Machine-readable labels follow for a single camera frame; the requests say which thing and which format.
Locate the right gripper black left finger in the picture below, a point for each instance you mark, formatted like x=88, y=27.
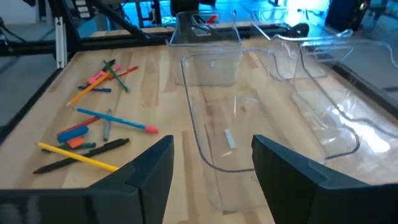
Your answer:
x=146, y=186

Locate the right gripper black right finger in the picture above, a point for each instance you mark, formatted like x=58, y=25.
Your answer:
x=286, y=186

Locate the gray crayon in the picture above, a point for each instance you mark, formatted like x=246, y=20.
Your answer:
x=107, y=127

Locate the yellow pencil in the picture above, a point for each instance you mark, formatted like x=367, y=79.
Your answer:
x=77, y=157

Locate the blue pencil with pink eraser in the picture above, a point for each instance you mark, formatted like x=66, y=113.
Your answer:
x=115, y=119

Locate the blue eraser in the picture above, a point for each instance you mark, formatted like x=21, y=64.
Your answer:
x=73, y=133

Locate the blue crayon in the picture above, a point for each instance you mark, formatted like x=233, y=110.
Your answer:
x=99, y=90

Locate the green pencil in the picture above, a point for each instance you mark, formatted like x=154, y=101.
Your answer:
x=119, y=80

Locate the orange pencil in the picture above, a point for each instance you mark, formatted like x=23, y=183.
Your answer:
x=88, y=88

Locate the pinkish red pencil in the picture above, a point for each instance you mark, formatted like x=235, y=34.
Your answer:
x=129, y=71

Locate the pink eraser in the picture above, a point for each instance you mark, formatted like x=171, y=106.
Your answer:
x=96, y=77

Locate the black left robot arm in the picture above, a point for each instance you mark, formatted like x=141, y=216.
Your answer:
x=183, y=6

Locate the black pen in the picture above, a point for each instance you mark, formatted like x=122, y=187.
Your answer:
x=109, y=146

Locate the clear plastic bin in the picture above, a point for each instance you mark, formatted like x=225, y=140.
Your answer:
x=280, y=62
x=357, y=118
x=280, y=124
x=205, y=68

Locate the dark green crayon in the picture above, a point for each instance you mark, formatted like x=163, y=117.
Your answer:
x=88, y=145

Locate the orange marker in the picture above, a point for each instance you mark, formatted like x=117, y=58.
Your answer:
x=75, y=142

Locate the black table clamp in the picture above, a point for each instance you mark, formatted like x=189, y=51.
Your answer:
x=298, y=29

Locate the silver aluminium post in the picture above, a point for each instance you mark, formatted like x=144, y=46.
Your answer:
x=60, y=43

